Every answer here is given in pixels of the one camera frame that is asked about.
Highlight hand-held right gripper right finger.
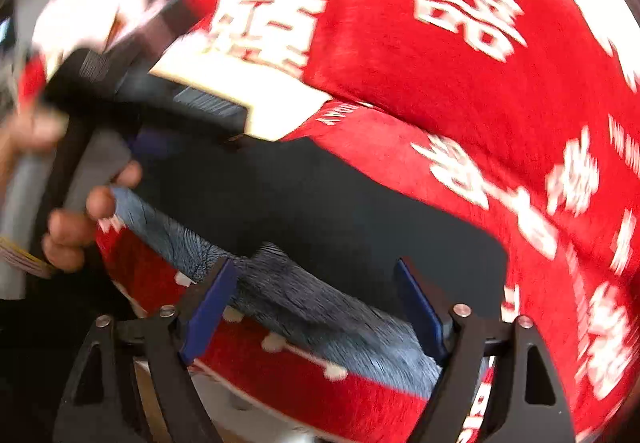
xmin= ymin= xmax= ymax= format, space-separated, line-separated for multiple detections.
xmin=394 ymin=257 xmax=576 ymax=443

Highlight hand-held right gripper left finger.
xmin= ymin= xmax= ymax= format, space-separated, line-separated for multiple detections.
xmin=52 ymin=257 xmax=240 ymax=443

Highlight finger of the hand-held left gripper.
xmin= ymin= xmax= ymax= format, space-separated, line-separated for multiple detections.
xmin=117 ymin=73 xmax=252 ymax=160

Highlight grey leaf-print cloth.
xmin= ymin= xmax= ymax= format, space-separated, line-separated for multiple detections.
xmin=107 ymin=186 xmax=447 ymax=400

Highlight black pants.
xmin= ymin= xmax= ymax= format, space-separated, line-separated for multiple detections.
xmin=132 ymin=133 xmax=510 ymax=326

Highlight person's left hand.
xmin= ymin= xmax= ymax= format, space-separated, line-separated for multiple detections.
xmin=41 ymin=160 xmax=144 ymax=274

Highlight red printed blanket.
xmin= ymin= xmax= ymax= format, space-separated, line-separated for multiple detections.
xmin=15 ymin=0 xmax=640 ymax=443

